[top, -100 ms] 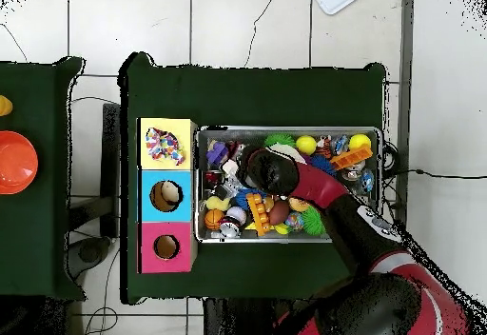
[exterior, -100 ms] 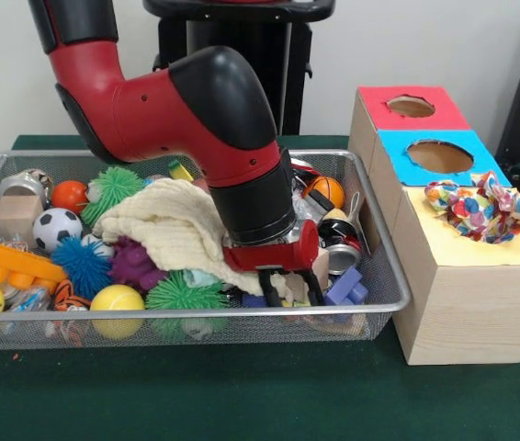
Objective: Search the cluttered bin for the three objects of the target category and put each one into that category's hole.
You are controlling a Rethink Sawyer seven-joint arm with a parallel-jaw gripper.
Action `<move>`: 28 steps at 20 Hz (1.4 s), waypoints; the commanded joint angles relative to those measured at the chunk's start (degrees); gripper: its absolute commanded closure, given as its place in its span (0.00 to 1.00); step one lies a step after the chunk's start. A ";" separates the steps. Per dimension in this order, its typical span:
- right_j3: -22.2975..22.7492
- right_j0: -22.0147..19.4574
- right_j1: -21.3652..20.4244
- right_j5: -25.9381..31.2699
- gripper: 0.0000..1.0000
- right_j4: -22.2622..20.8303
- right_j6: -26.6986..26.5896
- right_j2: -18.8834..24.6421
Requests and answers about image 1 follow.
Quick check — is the colourful dotted cloth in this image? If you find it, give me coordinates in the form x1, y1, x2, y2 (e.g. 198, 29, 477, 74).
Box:
145, 127, 172, 161
163, 130, 186, 167

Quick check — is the wooden box with three holes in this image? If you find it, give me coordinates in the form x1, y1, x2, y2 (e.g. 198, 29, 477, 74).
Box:
135, 117, 198, 275

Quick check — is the silver mesh bin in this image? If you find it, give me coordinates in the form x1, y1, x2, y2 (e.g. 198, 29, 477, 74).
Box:
194, 126, 382, 244

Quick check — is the blue spiky ball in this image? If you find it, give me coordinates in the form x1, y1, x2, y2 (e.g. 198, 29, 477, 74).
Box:
234, 187, 267, 210
310, 153, 338, 176

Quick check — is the green spiky ball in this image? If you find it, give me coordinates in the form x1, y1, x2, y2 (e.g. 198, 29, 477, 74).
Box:
301, 205, 327, 236
263, 132, 297, 148

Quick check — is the small orange basketball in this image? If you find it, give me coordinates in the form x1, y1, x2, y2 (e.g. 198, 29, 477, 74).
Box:
204, 208, 225, 231

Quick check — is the plain yellow ball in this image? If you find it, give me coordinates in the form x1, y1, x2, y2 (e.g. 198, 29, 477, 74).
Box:
295, 134, 318, 156

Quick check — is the dark green table cloth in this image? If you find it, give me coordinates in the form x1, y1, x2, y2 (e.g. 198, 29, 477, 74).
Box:
119, 51, 387, 305

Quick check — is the orange striped tiger toy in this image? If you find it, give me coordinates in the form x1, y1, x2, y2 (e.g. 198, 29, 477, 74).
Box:
315, 135, 334, 160

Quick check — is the orange toy brick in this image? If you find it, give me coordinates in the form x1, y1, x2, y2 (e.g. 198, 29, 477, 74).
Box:
329, 145, 374, 170

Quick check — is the yellow smiley ball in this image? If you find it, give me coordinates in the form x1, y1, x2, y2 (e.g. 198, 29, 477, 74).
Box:
348, 133, 372, 152

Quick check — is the white tray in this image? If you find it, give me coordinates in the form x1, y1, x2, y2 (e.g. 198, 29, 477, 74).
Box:
311, 0, 364, 16

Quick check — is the neighbouring green cloth table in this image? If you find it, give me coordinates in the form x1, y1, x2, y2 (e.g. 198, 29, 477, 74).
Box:
0, 55, 87, 300

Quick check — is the orange plastic bowl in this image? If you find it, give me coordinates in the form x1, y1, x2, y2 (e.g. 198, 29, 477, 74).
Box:
0, 129, 39, 195

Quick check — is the black cable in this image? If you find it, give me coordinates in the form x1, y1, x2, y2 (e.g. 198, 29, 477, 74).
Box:
380, 167, 487, 181

